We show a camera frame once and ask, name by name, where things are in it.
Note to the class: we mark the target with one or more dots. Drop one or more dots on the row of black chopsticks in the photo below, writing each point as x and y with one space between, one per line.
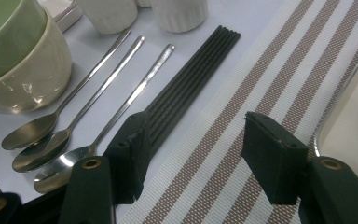
192 84

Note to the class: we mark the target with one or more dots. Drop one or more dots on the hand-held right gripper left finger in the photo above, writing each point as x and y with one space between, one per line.
129 161

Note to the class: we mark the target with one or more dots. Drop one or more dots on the green ceramic bowl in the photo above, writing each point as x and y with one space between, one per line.
9 46

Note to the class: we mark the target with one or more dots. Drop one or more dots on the white square plate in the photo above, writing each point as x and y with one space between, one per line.
56 6
71 20
351 130

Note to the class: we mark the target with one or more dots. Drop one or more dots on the white ribbed cup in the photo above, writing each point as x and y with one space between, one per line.
108 15
180 14

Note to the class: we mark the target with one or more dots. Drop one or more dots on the cream ceramic bowl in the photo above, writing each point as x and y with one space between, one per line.
37 81

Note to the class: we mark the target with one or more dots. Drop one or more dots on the brown striped placemat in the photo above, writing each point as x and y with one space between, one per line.
217 130

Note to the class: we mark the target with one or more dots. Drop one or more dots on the long steel spoon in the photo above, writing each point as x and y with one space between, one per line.
28 133
56 174
40 155

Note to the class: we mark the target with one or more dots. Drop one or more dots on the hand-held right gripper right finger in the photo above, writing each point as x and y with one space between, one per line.
273 161

